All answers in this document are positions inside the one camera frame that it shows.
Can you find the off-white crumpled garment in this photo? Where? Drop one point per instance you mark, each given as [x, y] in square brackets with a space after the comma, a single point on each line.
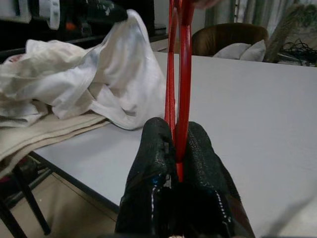
[37, 64]

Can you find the beige folded towel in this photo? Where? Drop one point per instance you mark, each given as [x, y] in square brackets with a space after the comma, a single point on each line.
[49, 134]

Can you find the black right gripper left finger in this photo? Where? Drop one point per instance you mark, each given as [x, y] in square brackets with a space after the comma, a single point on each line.
[148, 158]

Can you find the brown armchair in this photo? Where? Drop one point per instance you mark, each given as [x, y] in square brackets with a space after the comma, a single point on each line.
[223, 34]

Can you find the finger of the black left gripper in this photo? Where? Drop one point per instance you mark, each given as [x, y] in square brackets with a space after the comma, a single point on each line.
[116, 12]

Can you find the white t-shirt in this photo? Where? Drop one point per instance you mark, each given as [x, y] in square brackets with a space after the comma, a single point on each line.
[119, 74]

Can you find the red plastic clothes hanger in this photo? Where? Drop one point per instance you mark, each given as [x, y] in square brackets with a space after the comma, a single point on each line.
[186, 74]

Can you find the white table with black legs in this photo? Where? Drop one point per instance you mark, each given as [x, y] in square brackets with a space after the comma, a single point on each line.
[247, 119]

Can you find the black tv bench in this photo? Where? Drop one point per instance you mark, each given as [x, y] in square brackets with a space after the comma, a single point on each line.
[151, 15]

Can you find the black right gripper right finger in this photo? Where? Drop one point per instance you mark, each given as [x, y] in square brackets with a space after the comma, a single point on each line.
[203, 161]

